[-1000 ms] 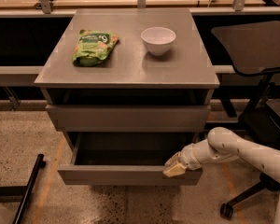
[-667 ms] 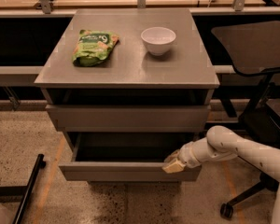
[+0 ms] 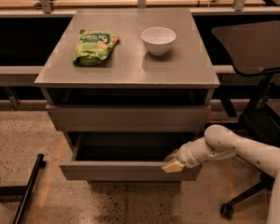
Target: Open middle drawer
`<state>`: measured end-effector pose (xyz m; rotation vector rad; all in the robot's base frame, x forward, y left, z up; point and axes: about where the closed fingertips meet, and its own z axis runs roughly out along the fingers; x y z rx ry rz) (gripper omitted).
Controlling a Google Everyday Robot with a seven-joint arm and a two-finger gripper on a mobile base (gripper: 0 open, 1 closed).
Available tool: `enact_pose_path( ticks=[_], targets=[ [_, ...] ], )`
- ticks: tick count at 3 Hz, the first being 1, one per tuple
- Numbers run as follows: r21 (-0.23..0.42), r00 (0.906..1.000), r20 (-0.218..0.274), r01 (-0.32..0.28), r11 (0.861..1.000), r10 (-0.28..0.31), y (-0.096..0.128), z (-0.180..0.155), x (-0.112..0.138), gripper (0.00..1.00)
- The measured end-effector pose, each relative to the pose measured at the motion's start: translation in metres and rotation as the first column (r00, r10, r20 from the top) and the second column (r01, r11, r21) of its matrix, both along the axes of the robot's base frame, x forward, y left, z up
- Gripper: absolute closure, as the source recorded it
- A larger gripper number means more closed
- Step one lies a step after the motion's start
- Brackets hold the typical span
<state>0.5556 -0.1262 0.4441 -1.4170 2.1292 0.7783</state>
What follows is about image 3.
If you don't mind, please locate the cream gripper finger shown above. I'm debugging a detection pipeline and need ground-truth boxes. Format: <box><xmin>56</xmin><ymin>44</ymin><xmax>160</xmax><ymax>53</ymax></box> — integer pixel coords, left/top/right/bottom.
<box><xmin>161</xmin><ymin>158</ymin><xmax>185</xmax><ymax>174</ymax></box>
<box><xmin>164</xmin><ymin>149</ymin><xmax>178</xmax><ymax>161</ymax></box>

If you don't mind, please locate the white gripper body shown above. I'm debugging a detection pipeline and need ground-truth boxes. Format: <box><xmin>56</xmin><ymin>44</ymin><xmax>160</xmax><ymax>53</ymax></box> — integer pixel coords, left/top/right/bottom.
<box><xmin>177</xmin><ymin>142</ymin><xmax>200</xmax><ymax>168</ymax></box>

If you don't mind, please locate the grey drawer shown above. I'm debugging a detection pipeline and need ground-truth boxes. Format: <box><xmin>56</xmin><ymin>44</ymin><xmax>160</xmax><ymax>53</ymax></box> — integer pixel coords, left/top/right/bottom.
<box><xmin>60</xmin><ymin>133</ymin><xmax>201</xmax><ymax>182</ymax></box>
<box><xmin>46</xmin><ymin>105</ymin><xmax>210</xmax><ymax>133</ymax></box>

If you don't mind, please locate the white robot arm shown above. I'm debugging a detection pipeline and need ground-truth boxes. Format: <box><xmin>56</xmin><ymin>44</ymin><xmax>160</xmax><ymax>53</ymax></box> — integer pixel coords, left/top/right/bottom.
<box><xmin>162</xmin><ymin>124</ymin><xmax>280</xmax><ymax>224</ymax></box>

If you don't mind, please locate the grey drawer cabinet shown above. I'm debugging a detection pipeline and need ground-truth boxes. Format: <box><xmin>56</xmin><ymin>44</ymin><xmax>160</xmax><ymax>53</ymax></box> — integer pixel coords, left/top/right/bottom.
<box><xmin>34</xmin><ymin>7</ymin><xmax>221</xmax><ymax>185</ymax></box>

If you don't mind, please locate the grey top drawer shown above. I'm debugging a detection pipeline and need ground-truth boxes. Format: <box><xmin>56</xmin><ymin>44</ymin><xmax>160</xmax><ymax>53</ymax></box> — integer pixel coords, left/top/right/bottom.
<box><xmin>46</xmin><ymin>105</ymin><xmax>210</xmax><ymax>133</ymax></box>

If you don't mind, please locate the white bowl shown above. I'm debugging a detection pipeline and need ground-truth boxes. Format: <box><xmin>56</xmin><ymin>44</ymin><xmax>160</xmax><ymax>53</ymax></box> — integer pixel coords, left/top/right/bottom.
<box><xmin>141</xmin><ymin>27</ymin><xmax>176</xmax><ymax>56</ymax></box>

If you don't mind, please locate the black office chair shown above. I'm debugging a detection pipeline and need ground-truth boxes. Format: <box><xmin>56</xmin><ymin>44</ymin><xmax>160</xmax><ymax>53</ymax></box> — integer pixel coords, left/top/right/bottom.
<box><xmin>212</xmin><ymin>21</ymin><xmax>280</xmax><ymax>218</ymax></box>

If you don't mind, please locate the green snack bag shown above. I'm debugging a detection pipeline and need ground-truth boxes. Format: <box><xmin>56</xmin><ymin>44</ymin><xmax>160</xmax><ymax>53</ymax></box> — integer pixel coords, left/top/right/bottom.
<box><xmin>72</xmin><ymin>30</ymin><xmax>119</xmax><ymax>67</ymax></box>

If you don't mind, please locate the black cart leg frame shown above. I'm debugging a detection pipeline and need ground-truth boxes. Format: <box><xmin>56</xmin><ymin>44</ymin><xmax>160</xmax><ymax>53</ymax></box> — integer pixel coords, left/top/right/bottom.
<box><xmin>0</xmin><ymin>154</ymin><xmax>46</xmax><ymax>224</ymax></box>

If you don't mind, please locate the grey metal frame rail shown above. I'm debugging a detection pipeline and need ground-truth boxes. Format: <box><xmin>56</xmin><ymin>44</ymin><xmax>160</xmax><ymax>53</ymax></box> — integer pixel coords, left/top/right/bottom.
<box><xmin>0</xmin><ymin>0</ymin><xmax>280</xmax><ymax>19</ymax></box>

